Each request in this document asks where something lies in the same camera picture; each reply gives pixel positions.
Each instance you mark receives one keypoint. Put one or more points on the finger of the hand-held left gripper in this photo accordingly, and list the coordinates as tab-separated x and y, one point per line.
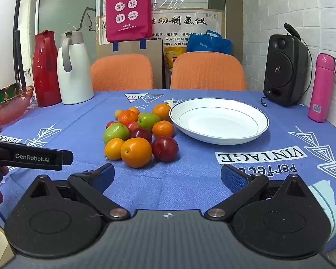
68	157

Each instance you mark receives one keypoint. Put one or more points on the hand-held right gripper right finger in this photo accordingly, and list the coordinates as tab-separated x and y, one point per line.
233	179

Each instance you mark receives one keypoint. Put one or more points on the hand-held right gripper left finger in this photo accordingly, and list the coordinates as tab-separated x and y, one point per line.
105	178

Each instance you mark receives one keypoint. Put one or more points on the yellow orange plum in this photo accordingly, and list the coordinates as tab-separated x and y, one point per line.
114	149

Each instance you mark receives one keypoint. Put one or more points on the large orange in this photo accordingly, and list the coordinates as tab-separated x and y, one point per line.
136	152

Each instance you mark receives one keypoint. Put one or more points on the green apple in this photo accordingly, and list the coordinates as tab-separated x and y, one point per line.
148	120
115	133

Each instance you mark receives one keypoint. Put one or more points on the red yellow plum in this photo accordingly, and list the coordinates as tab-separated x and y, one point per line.
110	124

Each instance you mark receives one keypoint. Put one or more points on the dark red plum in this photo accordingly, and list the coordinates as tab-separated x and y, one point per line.
141	134
165	148

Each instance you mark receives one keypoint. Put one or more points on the white plate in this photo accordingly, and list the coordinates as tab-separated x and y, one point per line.
218	123

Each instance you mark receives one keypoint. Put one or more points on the pink red plum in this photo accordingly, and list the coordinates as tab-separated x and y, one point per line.
132	125

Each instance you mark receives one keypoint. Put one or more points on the mandarin orange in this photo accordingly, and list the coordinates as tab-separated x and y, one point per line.
128	117
163	129

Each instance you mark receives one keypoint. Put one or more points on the tan longan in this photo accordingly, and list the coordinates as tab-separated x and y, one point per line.
118	113

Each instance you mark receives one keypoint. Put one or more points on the medium orange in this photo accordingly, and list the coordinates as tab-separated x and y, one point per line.
161	111

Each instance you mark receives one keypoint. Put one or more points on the pink glass bowl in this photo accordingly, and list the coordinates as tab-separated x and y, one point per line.
8	112

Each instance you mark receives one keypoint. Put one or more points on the blue printed tablecloth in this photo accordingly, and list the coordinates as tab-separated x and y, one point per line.
184	168

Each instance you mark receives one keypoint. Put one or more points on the green gold packet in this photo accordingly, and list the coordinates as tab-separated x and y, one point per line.
1	94

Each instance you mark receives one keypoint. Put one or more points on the white thermos jug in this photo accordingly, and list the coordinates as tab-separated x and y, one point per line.
75	81

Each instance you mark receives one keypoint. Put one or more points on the red thermos jug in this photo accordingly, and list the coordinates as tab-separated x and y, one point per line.
44	70

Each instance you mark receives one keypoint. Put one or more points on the orange chair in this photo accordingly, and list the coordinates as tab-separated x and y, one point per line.
120	72
207	71

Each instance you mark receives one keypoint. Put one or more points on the black pole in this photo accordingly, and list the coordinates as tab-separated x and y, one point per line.
16	56

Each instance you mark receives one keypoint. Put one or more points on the black speaker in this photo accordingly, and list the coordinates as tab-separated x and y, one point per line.
280	70

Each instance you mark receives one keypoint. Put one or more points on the pink thermos bottle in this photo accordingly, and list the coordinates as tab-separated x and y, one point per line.
320	89

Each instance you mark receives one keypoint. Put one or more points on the brown paper bag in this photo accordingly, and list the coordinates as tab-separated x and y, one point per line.
134	49

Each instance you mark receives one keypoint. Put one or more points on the blue tote bag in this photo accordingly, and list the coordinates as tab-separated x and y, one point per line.
207	44

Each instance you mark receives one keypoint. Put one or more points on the yellow plastic bag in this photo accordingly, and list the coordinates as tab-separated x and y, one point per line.
175	54

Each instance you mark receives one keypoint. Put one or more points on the pink tote bag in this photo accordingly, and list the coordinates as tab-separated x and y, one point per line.
127	14

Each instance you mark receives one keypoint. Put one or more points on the black clip microphone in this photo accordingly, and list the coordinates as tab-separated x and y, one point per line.
290	29

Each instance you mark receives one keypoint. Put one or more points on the white calligraphy poster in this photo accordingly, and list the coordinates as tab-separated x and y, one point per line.
182	22

